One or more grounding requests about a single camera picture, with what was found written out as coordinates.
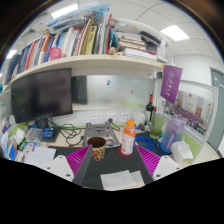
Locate purple water bottle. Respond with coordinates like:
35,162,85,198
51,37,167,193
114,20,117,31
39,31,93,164
159,115,186,154

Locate grey metal laptop stand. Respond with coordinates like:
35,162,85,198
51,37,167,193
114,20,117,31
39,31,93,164
82,121,121,149

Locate grey door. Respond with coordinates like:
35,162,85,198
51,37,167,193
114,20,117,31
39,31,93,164
206,66,224,151

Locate crumpled white tissue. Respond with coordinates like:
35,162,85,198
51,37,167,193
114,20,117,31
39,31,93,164
169,139,194,165

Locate white tissue pile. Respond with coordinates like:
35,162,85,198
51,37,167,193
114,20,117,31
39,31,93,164
13,128,27,145

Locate glass with green liquid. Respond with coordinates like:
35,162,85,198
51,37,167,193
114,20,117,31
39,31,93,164
149,114,164,140

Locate white paper sheet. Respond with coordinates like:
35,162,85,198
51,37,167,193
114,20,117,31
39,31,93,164
23,145,58,169

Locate group photo poster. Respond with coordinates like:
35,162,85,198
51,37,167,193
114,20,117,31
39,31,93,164
166,89,214,136

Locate black desk mat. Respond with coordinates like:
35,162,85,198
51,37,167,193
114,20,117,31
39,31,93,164
53,131,168,190

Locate black computer monitor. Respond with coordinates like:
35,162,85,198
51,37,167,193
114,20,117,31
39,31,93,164
10,68,74,129

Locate small blue box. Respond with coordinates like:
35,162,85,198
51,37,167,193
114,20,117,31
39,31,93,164
42,126,56,139

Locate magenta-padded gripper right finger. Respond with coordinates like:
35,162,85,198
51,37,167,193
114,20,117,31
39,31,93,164
133,144,184,185

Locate dark wine bottle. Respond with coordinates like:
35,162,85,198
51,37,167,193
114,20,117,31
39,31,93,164
145,94,155,124

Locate black cables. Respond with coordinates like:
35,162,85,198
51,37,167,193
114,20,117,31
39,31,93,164
46,116,84,148

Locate orange-capped drink bottle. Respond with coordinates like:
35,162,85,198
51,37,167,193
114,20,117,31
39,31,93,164
120,119,137,157

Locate white wall socket strip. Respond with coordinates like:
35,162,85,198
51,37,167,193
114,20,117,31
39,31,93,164
90,112,132,124

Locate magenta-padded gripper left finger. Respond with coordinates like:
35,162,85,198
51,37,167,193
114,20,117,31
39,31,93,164
44,144,95,187

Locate floral yellow mug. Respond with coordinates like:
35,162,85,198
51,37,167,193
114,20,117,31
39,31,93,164
86,136,107,162

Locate purple pennant flag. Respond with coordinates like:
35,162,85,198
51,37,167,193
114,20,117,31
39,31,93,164
159,64,184,105

